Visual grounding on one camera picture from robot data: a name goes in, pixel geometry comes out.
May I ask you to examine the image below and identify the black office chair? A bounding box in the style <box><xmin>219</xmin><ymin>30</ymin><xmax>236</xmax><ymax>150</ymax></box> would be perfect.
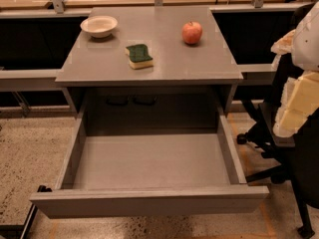
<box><xmin>236</xmin><ymin>3</ymin><xmax>319</xmax><ymax>239</ymax></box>

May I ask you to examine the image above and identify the grey cabinet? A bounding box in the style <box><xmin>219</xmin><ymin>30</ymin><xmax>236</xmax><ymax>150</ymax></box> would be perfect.
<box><xmin>56</xmin><ymin>7</ymin><xmax>241</xmax><ymax>135</ymax></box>

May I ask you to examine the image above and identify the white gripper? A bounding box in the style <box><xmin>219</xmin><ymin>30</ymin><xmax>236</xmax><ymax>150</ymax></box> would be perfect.
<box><xmin>270</xmin><ymin>30</ymin><xmax>319</xmax><ymax>137</ymax></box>

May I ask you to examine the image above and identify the grey metal shelf frame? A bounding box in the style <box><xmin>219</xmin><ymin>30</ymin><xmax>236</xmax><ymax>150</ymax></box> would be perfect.
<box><xmin>1</xmin><ymin>3</ymin><xmax>307</xmax><ymax>100</ymax></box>

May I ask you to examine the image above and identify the red apple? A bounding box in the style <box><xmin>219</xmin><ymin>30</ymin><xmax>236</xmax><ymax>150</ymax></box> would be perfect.
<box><xmin>181</xmin><ymin>21</ymin><xmax>202</xmax><ymax>45</ymax></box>

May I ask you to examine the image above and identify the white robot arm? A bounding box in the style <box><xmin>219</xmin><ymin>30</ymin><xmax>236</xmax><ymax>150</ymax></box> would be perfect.
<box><xmin>271</xmin><ymin>2</ymin><xmax>319</xmax><ymax>137</ymax></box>

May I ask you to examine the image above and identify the green and yellow sponge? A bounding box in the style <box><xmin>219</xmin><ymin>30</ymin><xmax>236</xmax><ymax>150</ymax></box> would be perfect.
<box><xmin>126</xmin><ymin>44</ymin><xmax>154</xmax><ymax>70</ymax></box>

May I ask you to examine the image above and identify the grey open top drawer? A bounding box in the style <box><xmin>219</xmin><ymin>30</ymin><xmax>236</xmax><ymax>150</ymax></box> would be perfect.
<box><xmin>31</xmin><ymin>95</ymin><xmax>268</xmax><ymax>218</ymax></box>

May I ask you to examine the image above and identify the white ceramic bowl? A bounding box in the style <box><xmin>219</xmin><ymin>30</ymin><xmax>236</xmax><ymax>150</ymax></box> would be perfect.
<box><xmin>80</xmin><ymin>16</ymin><xmax>118</xmax><ymax>38</ymax></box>

